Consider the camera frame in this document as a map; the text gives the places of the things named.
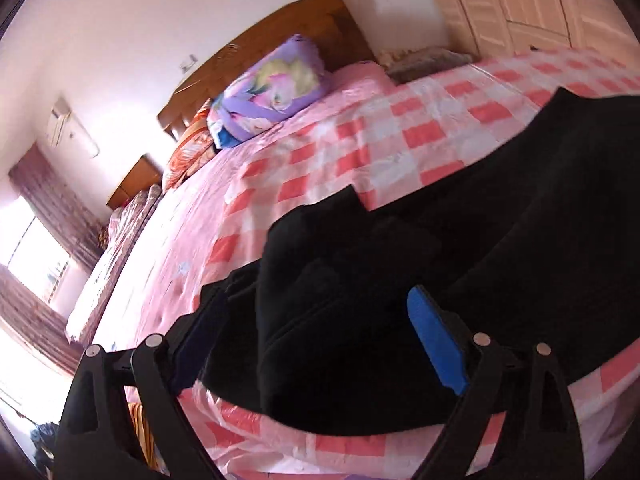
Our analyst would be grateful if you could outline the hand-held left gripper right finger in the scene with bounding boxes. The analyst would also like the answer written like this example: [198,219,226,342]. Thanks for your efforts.
[406,285,586,480]

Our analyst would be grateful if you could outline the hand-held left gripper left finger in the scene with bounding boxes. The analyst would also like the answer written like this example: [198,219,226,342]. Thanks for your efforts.
[52,285,231,480]

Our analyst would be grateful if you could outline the black pants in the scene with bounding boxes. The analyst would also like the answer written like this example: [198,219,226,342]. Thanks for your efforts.
[200,87,640,436]

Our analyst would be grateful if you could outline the orange striped cloth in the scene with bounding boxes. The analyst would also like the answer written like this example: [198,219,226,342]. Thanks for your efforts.
[127,402,157,467]

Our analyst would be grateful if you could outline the pink bedsheet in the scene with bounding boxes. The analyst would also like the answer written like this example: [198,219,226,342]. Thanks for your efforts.
[65,62,396,346]

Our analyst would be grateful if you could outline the floral bedspread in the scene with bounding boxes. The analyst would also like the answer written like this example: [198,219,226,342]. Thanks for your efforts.
[65,185,163,346]

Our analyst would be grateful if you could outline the brown patterned curtain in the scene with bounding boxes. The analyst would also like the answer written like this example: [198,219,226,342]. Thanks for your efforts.
[0,265,83,376]
[9,142,103,271]

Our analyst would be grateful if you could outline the wooden nightstand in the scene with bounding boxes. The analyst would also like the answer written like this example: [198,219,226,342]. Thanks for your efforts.
[106,154,165,211]

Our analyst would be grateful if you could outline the pile of clothes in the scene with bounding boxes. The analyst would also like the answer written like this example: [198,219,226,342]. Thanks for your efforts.
[29,421,62,468]

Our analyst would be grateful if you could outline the bright window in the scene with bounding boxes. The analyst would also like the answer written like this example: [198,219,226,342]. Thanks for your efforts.
[0,197,73,306]

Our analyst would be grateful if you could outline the orange patterned pillow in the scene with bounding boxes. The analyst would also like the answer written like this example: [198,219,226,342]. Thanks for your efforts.
[162,99,218,192]

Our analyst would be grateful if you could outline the pink checkered blanket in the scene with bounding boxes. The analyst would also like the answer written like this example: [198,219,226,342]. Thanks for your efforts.
[95,47,640,476]

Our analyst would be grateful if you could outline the white air conditioner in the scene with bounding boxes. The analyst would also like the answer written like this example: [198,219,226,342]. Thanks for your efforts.
[45,97,101,158]

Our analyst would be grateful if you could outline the purple printed quilt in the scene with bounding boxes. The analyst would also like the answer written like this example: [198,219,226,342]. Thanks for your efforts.
[206,34,333,150]

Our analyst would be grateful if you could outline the brown patterned cushion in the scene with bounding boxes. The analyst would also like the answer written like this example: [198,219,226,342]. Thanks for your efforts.
[377,46,476,86]

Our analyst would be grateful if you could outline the wooden headboard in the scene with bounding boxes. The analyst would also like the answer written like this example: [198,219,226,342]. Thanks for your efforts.
[157,0,378,141]

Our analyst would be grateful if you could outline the cream wardrobe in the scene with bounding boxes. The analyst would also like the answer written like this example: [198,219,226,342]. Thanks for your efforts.
[417,0,636,63]

